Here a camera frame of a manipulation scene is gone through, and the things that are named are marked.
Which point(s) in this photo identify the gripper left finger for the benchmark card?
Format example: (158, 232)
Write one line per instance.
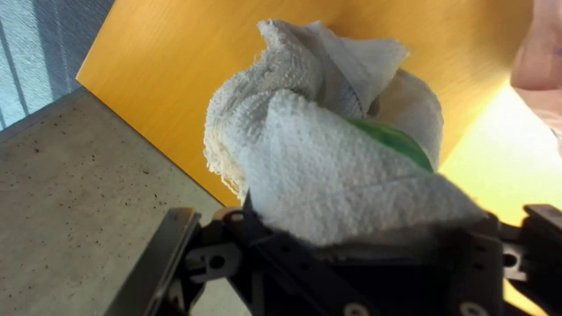
(206, 263)

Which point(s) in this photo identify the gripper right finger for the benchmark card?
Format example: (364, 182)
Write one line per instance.
(540, 254)

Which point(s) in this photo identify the white towel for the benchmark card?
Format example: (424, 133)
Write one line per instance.
(316, 184)

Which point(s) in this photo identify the green apple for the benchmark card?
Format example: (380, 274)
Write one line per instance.
(401, 142)

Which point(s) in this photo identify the pink basket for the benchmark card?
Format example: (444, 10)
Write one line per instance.
(540, 66)

